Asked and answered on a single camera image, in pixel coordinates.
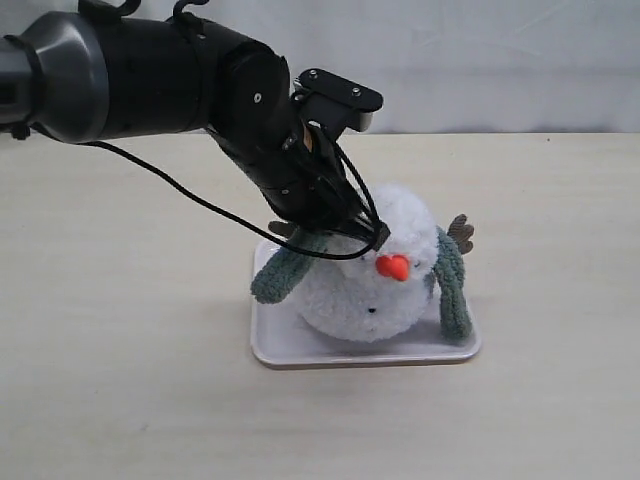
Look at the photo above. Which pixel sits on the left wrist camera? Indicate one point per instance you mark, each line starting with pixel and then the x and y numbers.
pixel 335 103

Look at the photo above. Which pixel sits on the white backdrop curtain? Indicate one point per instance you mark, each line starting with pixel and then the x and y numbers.
pixel 464 66

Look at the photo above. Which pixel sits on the white plush snowman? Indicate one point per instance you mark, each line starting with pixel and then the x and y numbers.
pixel 380 280

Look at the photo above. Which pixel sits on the white rectangular tray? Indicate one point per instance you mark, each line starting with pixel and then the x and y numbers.
pixel 379 309

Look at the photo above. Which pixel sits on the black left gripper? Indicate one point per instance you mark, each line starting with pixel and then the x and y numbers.
pixel 255 122

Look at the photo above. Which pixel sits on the green knitted scarf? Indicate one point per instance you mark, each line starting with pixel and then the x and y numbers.
pixel 452 285

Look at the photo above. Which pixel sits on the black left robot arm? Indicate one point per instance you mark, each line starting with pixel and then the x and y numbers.
pixel 99 73

